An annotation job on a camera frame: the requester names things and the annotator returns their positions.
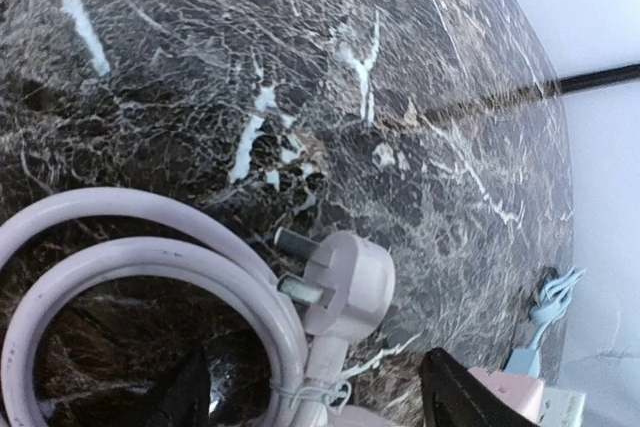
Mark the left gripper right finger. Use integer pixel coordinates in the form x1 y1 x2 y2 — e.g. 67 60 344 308
419 347 536 427

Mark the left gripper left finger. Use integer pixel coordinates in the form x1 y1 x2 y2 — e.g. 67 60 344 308
102 346 211 427

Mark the pink cube socket adapter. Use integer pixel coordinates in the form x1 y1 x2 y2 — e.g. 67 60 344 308
468 367 545 424

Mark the white cube socket adapter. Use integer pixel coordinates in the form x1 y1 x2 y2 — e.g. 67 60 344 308
538 386 586 427

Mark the blue power strip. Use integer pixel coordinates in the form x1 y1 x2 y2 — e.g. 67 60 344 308
504 347 541 378

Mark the right black frame post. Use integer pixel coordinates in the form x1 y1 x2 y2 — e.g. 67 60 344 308
558 63 640 95

